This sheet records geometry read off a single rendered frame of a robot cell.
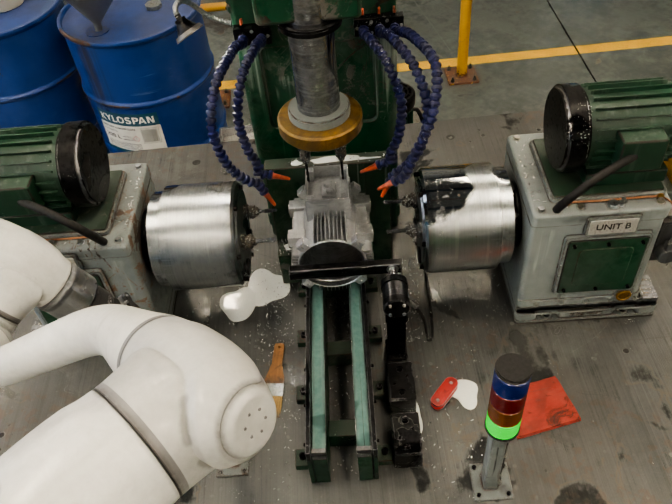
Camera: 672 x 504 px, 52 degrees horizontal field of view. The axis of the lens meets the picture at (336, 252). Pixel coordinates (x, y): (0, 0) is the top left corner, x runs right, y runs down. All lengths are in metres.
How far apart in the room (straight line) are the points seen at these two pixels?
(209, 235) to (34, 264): 0.49
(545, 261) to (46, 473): 1.21
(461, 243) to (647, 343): 0.53
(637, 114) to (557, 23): 3.15
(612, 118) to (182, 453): 1.10
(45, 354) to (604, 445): 1.14
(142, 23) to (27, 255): 1.97
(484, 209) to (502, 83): 2.53
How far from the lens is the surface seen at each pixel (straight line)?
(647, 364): 1.75
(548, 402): 1.63
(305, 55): 1.35
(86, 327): 0.88
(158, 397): 0.64
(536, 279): 1.64
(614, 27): 4.65
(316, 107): 1.41
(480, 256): 1.56
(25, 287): 1.16
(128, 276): 1.60
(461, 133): 2.29
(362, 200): 1.63
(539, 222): 1.50
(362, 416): 1.45
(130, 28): 3.00
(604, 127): 1.48
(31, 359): 0.97
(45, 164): 1.53
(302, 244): 1.52
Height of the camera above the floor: 2.17
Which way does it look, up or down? 46 degrees down
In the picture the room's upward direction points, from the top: 6 degrees counter-clockwise
